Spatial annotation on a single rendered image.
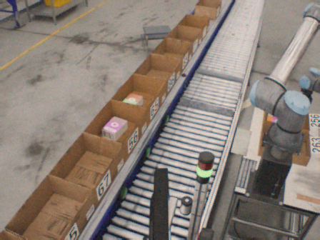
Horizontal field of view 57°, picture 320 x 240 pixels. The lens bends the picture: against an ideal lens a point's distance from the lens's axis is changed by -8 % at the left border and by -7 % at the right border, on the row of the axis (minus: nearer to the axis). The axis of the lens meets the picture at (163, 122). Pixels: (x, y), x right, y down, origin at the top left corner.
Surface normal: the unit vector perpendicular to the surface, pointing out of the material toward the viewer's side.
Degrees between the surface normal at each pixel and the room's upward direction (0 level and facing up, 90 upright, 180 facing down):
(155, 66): 89
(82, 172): 0
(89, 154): 0
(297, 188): 0
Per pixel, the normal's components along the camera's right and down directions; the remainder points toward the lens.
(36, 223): 0.03, -0.78
